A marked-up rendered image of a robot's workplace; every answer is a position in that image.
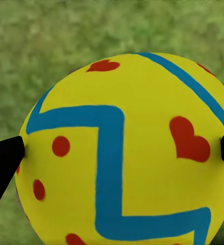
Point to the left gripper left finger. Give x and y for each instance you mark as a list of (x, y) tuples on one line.
[(12, 151)]

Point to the easter egg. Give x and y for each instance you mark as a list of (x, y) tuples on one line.
[(126, 151)]

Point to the wicker basket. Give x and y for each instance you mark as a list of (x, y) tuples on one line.
[(16, 188)]

